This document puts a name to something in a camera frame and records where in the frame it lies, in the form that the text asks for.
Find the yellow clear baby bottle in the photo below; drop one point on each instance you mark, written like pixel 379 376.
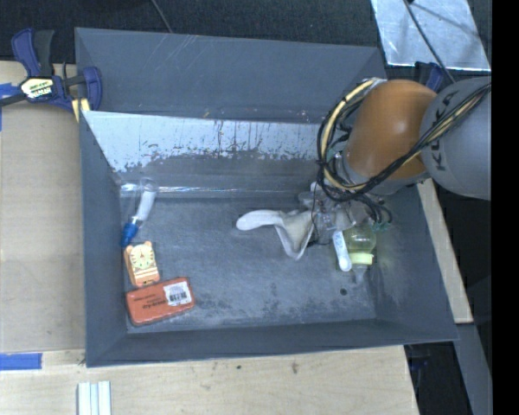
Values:
pixel 360 242

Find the small white tube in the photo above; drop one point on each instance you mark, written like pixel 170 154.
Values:
pixel 341 253

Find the beige cloth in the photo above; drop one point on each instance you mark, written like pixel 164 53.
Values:
pixel 298 234

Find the white rounded oblong piece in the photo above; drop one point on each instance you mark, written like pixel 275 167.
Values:
pixel 257 219

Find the grey metal bin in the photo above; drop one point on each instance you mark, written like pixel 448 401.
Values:
pixel 242 283

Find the clear tube with blue cap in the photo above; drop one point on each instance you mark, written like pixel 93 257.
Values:
pixel 145 206

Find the orange board eraser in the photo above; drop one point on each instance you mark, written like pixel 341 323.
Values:
pixel 155 303

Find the orange tiger toy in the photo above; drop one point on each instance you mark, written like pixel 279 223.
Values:
pixel 142 263

